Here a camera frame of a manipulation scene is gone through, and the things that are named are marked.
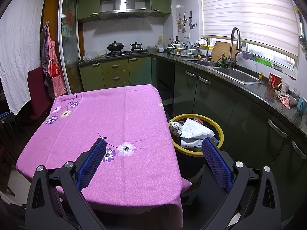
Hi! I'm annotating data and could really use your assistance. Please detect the white paper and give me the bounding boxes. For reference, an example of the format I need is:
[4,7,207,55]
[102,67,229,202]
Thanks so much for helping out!
[180,118,214,149]

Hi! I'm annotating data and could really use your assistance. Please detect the black bin with yellow rim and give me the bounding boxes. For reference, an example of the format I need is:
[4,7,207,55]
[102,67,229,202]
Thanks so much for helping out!
[170,113,224,197]

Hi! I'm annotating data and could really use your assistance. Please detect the green kitchen cabinets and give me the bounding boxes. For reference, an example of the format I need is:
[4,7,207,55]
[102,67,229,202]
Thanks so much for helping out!
[78,55,306,221]

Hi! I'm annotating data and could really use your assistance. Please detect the steel kitchen faucet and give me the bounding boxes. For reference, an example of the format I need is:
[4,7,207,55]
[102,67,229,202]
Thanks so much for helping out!
[226,27,242,69]

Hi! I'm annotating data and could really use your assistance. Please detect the pink floral tablecloth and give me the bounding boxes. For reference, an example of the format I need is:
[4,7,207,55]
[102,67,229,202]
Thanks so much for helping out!
[16,85,191,228]

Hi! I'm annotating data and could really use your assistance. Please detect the dark red chair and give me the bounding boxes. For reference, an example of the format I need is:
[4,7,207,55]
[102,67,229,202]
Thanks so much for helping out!
[27,67,51,122]

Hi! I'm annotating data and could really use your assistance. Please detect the pink apron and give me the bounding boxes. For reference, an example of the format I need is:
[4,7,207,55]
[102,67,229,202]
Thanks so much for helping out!
[41,21,67,99]

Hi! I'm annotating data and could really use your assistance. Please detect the pink dish rag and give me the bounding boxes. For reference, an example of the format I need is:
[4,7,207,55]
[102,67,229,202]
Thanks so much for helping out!
[275,90,298,109]

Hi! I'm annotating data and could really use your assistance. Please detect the steel sink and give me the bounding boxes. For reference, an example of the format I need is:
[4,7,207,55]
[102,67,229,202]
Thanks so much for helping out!
[212,67,262,85]

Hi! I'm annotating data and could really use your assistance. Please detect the teal cup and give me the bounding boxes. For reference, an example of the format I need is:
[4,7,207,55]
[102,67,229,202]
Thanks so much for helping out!
[297,96,307,116]

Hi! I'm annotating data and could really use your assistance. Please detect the white mug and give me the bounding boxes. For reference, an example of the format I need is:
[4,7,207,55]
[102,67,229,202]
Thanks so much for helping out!
[278,82,289,92]

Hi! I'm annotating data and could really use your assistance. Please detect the red mug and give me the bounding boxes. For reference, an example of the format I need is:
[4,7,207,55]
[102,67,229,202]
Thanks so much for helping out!
[268,72,282,90]

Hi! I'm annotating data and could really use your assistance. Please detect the wooden cutting board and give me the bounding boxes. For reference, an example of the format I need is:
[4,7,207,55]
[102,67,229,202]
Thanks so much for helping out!
[211,41,230,62]

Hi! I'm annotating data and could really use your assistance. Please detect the steel dish rack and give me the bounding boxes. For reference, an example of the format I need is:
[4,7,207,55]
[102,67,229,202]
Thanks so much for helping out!
[167,43,198,57]

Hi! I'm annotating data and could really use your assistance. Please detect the black wok with lid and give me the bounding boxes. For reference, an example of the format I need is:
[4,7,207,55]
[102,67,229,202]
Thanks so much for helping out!
[107,41,124,53]

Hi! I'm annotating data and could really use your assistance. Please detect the small steel pot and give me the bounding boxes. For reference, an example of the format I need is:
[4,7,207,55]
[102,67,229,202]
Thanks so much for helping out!
[130,42,142,51]

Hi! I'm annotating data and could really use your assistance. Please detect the white curtain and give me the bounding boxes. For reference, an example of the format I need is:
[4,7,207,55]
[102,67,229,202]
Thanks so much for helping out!
[1,0,45,115]

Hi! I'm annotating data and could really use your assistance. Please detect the white window blind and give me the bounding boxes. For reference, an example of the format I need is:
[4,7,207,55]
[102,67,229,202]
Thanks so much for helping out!
[201,0,299,58]

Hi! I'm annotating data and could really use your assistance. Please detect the steel range hood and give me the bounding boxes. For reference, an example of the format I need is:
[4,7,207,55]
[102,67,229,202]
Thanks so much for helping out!
[99,0,153,21]

